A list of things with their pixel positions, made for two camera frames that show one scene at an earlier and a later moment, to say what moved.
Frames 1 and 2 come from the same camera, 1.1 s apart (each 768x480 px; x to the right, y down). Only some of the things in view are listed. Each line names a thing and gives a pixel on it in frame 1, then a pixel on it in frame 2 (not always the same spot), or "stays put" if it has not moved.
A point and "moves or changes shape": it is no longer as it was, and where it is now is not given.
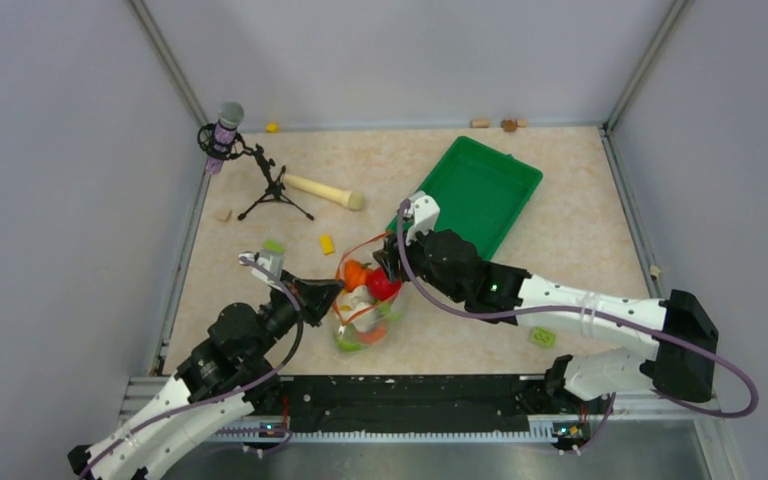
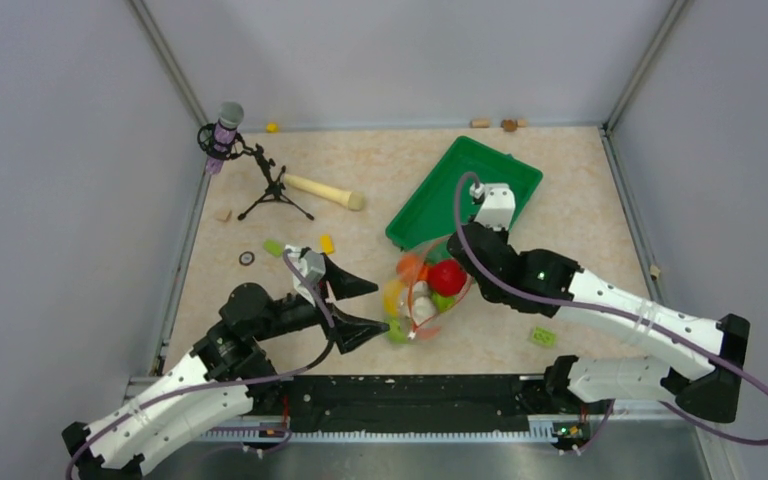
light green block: [273, 246] stays put
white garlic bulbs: [357, 299] -> [423, 307]
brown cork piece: [509, 125] stays put
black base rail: [402, 406] stays put
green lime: [384, 309] -> [442, 303]
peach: [372, 336] moves or changes shape
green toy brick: [544, 337] stays put
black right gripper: [388, 255] -> [505, 235]
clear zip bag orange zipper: [370, 305] moves or changes shape
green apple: [348, 345] moves or changes shape
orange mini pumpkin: [355, 274] moves or changes shape
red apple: [380, 286] moves or changes shape
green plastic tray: [480, 192] stays put
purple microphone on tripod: [220, 141] stays put
